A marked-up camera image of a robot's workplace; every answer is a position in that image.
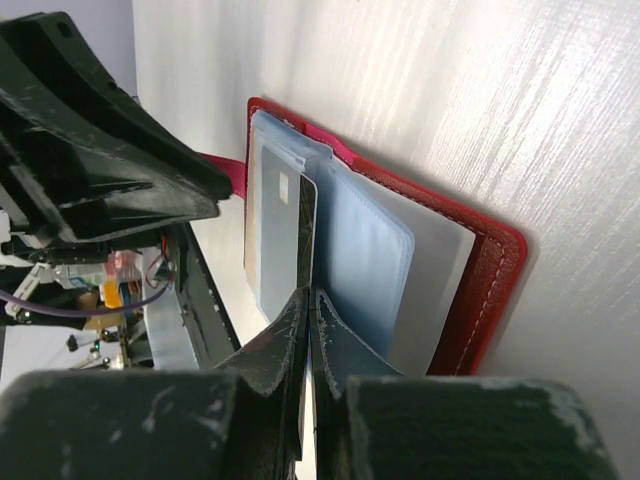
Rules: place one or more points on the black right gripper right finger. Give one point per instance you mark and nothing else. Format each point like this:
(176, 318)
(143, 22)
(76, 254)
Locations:
(372, 422)

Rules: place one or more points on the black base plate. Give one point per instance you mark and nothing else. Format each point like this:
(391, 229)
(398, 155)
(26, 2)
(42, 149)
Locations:
(204, 314)

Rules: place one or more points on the red leather card holder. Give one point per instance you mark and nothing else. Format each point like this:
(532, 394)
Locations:
(421, 278)

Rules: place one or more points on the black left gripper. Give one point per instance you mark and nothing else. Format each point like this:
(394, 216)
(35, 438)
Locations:
(83, 167)

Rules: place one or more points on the gold credit card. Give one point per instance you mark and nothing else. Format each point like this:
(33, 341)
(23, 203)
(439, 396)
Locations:
(253, 217)

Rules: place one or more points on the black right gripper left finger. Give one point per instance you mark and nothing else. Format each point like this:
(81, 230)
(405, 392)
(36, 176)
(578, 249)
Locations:
(238, 420)

